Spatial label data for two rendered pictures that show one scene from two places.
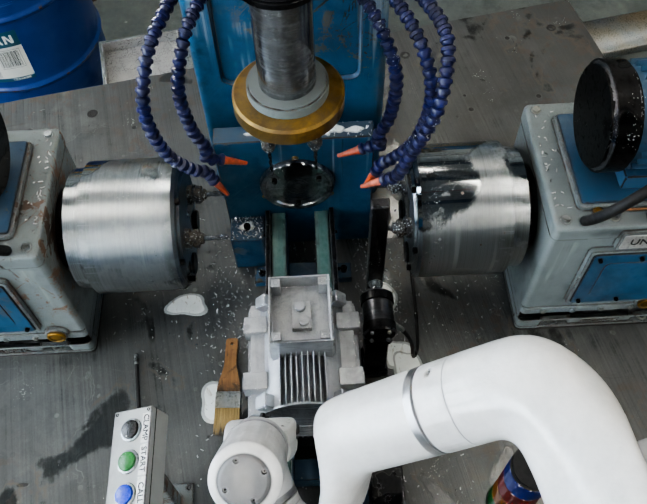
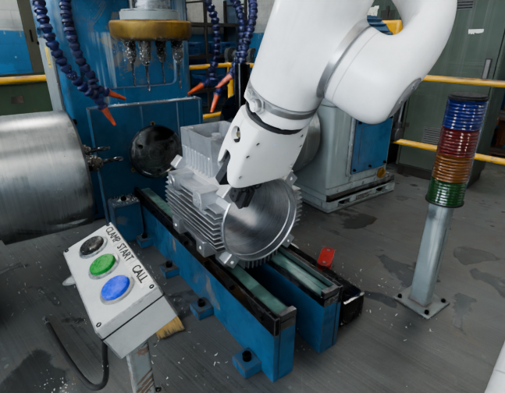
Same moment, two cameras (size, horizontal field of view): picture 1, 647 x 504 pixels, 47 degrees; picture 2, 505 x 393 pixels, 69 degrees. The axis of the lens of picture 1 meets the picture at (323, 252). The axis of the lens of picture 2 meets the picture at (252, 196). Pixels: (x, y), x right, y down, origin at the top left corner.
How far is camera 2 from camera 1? 0.95 m
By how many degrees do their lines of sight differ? 42
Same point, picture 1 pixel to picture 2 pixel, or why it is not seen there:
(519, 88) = not seen: hidden behind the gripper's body
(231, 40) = (88, 49)
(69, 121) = not seen: outside the picture
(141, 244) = (48, 146)
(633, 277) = (375, 141)
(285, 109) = (158, 9)
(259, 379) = (209, 187)
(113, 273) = (19, 183)
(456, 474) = (368, 280)
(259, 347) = (193, 182)
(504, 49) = not seen: hidden behind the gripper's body
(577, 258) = (347, 128)
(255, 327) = (182, 171)
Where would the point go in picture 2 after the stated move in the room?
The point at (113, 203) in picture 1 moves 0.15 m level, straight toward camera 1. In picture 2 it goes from (11, 122) to (61, 132)
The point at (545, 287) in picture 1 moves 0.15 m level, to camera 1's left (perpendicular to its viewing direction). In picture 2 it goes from (336, 163) to (297, 172)
